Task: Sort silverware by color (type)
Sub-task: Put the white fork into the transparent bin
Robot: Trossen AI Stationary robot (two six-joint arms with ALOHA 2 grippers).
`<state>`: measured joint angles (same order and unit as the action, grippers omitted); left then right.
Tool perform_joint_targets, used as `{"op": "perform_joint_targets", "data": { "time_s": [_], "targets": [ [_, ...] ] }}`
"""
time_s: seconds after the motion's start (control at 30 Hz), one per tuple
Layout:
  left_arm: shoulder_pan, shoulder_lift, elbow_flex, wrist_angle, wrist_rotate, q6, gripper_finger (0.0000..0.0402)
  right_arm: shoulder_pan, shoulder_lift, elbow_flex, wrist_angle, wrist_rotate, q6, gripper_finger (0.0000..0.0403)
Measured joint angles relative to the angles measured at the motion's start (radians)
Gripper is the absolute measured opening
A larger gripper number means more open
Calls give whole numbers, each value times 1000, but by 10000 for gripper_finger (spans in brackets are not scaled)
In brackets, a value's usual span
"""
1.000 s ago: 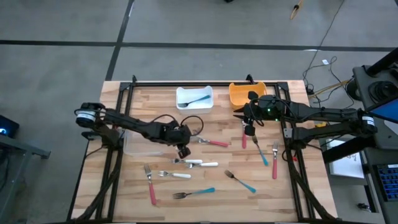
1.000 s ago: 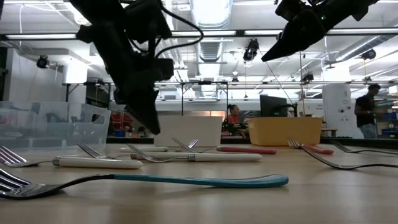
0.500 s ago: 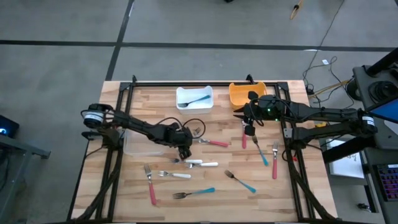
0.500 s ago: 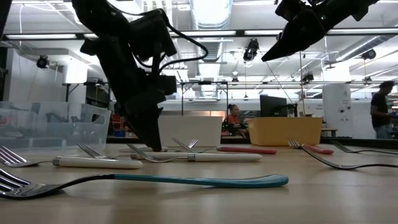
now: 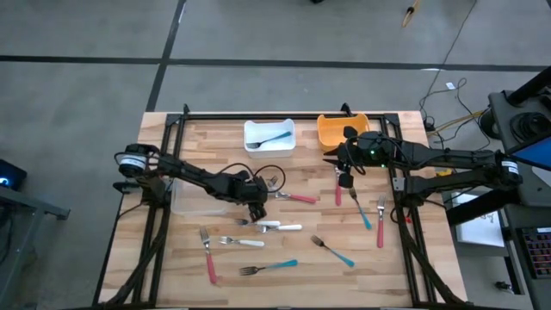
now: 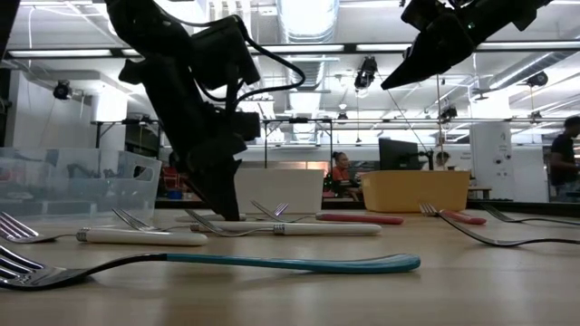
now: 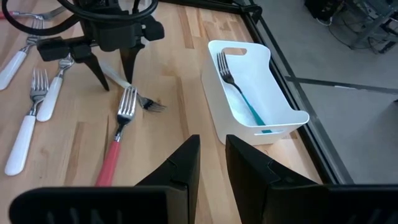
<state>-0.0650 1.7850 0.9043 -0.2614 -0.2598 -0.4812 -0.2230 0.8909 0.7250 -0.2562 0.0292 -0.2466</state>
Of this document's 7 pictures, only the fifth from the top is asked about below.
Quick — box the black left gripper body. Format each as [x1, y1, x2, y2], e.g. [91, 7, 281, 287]
[223, 170, 270, 205]

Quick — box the grey side table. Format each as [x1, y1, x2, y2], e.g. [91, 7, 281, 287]
[0, 184, 71, 310]

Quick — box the grey equipment cart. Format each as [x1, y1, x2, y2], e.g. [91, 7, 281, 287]
[443, 64, 551, 310]

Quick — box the black cart pole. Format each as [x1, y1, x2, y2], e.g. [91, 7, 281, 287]
[506, 65, 551, 108]

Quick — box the clear plastic bin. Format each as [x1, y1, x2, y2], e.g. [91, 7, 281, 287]
[170, 177, 229, 217]

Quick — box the coiled black cable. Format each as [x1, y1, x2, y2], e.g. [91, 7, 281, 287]
[509, 111, 547, 144]

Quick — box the white tablet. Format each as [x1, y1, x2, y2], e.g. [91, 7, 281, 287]
[451, 191, 505, 250]

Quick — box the black floor cable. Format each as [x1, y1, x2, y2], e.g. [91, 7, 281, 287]
[419, 0, 479, 109]

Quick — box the black keyboard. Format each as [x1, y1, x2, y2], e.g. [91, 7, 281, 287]
[519, 226, 551, 280]

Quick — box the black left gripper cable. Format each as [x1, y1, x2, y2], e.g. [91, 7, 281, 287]
[216, 162, 288, 194]

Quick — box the blue screen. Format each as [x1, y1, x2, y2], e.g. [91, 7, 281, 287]
[510, 136, 551, 172]

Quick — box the blue-handled metal fork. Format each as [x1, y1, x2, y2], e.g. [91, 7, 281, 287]
[309, 234, 356, 269]
[348, 186, 373, 231]
[245, 130, 293, 151]
[238, 258, 300, 277]

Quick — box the white plastic bin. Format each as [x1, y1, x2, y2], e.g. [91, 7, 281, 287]
[243, 118, 297, 159]

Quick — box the orange plastic bin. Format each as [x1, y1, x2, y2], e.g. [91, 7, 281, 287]
[316, 112, 371, 152]

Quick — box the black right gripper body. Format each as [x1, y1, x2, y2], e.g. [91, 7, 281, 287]
[337, 127, 367, 172]

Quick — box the black box with blue light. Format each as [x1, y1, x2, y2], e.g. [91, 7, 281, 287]
[0, 158, 28, 191]

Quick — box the wooden-handled tool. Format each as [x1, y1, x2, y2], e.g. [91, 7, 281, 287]
[401, 0, 422, 28]

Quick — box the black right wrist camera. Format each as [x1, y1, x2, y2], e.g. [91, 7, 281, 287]
[338, 170, 356, 189]

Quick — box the pink-handled metal fork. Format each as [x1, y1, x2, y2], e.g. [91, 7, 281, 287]
[199, 226, 219, 285]
[334, 166, 344, 208]
[376, 195, 387, 250]
[274, 190, 319, 205]

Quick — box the yellow cable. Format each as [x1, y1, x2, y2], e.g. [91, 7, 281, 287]
[428, 110, 487, 137]

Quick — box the black floor plug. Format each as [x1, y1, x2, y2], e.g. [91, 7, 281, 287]
[493, 279, 517, 295]

